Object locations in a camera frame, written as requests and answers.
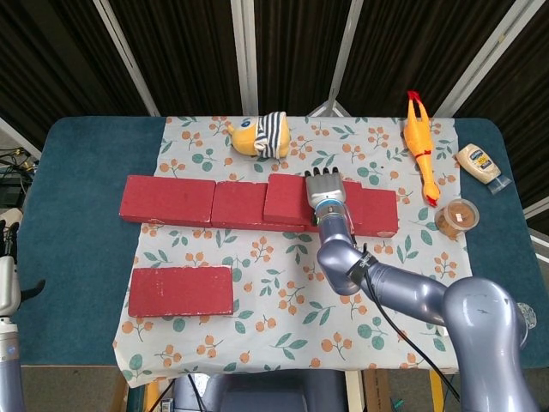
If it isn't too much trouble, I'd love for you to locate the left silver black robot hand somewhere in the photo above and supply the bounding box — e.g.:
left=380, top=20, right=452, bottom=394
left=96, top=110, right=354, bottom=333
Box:
left=0, top=219, right=47, bottom=319

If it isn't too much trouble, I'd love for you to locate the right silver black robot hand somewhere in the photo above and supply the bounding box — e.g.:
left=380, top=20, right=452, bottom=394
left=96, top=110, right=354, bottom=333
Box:
left=303, top=166, right=347, bottom=210

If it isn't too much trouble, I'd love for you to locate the red brick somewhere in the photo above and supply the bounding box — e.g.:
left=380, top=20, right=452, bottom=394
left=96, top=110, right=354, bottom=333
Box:
left=303, top=188, right=400, bottom=239
left=118, top=174, right=217, bottom=227
left=210, top=179, right=307, bottom=233
left=127, top=265, right=235, bottom=319
left=262, top=173, right=364, bottom=227

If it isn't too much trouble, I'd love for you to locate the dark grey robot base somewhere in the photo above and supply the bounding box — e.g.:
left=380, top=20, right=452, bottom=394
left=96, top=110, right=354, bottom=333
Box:
left=173, top=369, right=347, bottom=412

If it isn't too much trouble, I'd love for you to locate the beige shoe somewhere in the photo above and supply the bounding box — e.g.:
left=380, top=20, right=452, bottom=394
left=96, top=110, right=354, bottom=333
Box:
left=0, top=208, right=23, bottom=228

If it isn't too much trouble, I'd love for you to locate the white tripod stand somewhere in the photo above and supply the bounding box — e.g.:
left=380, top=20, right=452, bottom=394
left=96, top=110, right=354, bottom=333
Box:
left=307, top=88, right=355, bottom=118

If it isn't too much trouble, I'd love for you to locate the yellow plush toy striped hat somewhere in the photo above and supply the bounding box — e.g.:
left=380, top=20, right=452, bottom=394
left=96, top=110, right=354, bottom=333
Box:
left=226, top=111, right=293, bottom=161

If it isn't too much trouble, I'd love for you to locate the yellow rubber chicken toy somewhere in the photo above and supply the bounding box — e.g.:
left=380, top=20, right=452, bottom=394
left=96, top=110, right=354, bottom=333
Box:
left=402, top=89, right=442, bottom=208

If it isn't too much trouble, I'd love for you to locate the round clear snack container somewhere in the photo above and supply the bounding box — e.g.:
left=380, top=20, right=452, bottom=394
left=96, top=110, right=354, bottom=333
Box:
left=433, top=198, right=480, bottom=238

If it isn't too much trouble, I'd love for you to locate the mayonnaise squeeze bottle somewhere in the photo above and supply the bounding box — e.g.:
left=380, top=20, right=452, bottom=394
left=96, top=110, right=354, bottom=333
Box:
left=455, top=142, right=502, bottom=185

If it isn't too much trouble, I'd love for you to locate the floral print tablecloth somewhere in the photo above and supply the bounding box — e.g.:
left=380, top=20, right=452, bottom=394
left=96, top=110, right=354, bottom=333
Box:
left=112, top=114, right=484, bottom=390

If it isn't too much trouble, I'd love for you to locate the clear plastic bottle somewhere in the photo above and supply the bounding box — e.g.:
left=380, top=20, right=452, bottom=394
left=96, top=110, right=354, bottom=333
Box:
left=516, top=301, right=538, bottom=340

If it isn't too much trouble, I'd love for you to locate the white screen frame post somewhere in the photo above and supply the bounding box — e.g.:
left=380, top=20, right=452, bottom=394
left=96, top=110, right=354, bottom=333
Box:
left=432, top=0, right=533, bottom=118
left=329, top=0, right=365, bottom=94
left=230, top=0, right=263, bottom=116
left=93, top=0, right=162, bottom=117

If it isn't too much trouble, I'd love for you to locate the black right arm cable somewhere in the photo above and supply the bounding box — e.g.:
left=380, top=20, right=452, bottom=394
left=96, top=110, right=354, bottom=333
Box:
left=349, top=244, right=461, bottom=412

